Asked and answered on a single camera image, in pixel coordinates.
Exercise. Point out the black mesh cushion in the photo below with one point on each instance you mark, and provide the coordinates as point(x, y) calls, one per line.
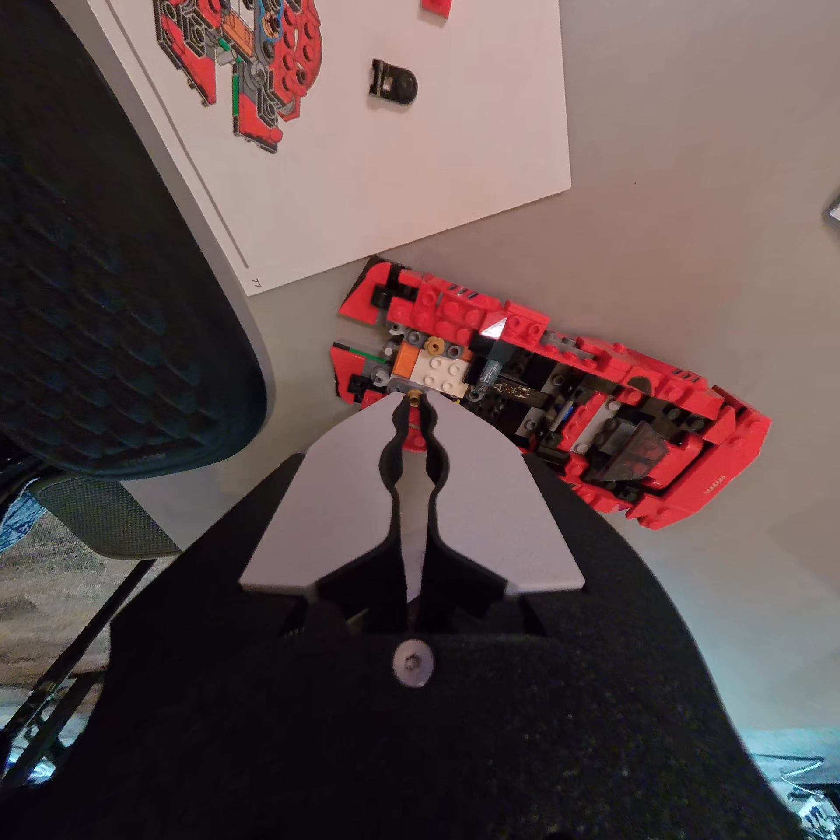
point(98, 295)

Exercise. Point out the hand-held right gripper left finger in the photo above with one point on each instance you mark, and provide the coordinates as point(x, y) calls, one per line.
point(315, 512)

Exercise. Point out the small red toy brick piece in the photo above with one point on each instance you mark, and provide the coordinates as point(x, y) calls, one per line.
point(436, 5)

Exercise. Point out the black toy brick piece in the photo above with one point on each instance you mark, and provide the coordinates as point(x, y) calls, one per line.
point(394, 82)

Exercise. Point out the white instruction booklet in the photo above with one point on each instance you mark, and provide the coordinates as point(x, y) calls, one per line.
point(394, 197)

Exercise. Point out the blue denim cloth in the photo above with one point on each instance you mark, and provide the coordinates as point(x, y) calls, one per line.
point(16, 522)

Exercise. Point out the grey mesh chair seat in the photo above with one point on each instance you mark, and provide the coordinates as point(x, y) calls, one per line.
point(105, 518)

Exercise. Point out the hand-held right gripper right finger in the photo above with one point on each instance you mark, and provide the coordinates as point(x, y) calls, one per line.
point(505, 512)

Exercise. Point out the red toy brick car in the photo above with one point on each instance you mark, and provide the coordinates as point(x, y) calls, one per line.
point(663, 400)

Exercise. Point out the black chair frame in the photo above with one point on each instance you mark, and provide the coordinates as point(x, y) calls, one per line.
point(98, 623)

